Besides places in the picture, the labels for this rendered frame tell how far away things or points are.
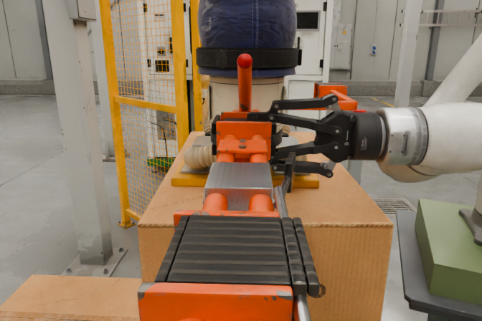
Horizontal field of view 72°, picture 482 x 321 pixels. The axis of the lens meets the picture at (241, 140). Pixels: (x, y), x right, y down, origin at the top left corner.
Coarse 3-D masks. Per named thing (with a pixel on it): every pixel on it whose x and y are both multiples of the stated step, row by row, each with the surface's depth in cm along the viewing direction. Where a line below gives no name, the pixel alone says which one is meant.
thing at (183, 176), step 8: (184, 168) 69; (208, 168) 69; (176, 176) 66; (184, 176) 66; (192, 176) 66; (200, 176) 66; (176, 184) 65; (184, 184) 65; (192, 184) 65; (200, 184) 65
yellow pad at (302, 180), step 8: (288, 136) 94; (296, 136) 96; (272, 176) 66; (280, 176) 66; (296, 176) 66; (304, 176) 66; (312, 176) 66; (280, 184) 65; (296, 184) 65; (304, 184) 65; (312, 184) 64
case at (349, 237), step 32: (320, 160) 81; (160, 192) 63; (192, 192) 63; (320, 192) 63; (352, 192) 63; (160, 224) 52; (320, 224) 52; (352, 224) 52; (384, 224) 52; (160, 256) 53; (320, 256) 53; (352, 256) 53; (384, 256) 53; (320, 288) 55; (352, 288) 55; (384, 288) 55; (320, 320) 56; (352, 320) 57
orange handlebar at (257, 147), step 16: (224, 144) 43; (240, 144) 43; (256, 144) 43; (224, 160) 38; (240, 160) 45; (256, 160) 38; (208, 208) 27; (224, 208) 28; (256, 208) 27; (272, 208) 28; (192, 320) 16; (208, 320) 16; (256, 320) 16
